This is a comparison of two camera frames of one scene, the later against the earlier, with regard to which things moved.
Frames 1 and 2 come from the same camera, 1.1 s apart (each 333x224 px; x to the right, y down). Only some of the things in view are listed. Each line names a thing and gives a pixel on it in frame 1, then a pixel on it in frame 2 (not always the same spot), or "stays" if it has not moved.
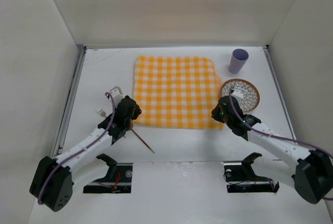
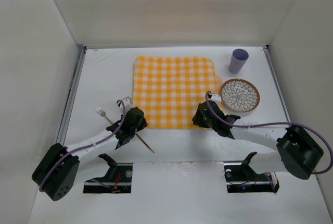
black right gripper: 217,112 to 199,117
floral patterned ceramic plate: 250,91 stays
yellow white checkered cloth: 177,92 stays
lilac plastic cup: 238,59 stays
